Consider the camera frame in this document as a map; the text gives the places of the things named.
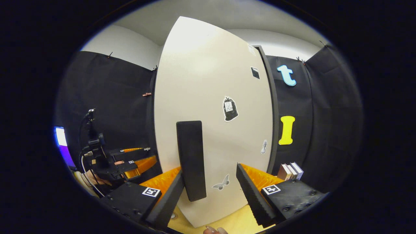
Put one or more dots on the brown spine book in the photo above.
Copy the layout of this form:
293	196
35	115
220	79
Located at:
283	172

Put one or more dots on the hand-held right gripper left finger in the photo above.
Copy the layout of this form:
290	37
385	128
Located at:
167	203

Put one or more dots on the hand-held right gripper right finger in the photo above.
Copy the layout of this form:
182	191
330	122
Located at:
252	198

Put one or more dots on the dark spine book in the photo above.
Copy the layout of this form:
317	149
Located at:
292	172

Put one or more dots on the beige cabinet door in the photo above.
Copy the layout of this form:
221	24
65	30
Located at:
201	81

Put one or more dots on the grey cabinet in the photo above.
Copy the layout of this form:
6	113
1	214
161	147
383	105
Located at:
274	113

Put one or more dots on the black backdrop cloth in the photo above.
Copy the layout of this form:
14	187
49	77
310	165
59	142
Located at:
325	130

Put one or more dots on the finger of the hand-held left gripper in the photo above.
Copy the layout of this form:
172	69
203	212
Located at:
130	155
143	164

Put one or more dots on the computer monitor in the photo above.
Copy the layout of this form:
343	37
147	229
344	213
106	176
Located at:
61	136

